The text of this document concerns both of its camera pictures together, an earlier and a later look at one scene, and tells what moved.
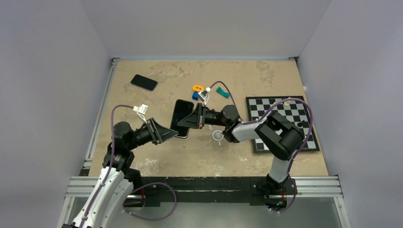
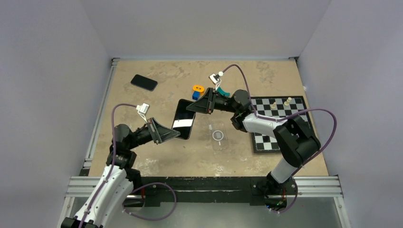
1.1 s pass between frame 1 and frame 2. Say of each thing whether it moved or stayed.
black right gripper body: moved
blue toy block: stayed
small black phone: stayed
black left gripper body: stayed
